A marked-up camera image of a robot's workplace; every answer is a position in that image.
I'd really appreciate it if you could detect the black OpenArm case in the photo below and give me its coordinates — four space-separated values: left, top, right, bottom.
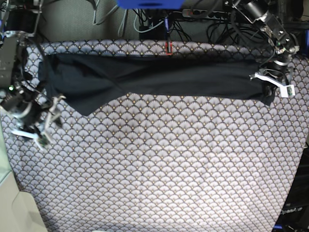
273 147 309 232

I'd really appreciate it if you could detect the blue box overhead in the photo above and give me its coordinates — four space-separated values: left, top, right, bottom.
117 0 184 9

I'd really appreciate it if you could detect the black power strip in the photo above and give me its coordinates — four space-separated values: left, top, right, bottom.
182 9 229 20

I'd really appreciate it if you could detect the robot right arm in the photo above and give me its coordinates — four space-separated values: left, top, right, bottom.
0 0 65 149

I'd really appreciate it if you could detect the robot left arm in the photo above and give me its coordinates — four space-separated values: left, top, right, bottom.
225 0 299 98

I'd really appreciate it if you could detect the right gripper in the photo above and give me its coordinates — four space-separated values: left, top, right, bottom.
0 90 66 150

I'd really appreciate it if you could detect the orange table clamp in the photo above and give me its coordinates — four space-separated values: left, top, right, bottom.
165 41 173 56

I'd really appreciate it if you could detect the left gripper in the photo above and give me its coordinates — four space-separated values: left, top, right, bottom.
250 54 295 98

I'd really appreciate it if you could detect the fan patterned tablecloth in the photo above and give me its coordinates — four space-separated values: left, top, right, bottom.
0 39 309 232

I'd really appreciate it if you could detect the dark grey T-shirt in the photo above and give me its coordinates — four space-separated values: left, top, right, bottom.
38 54 275 116

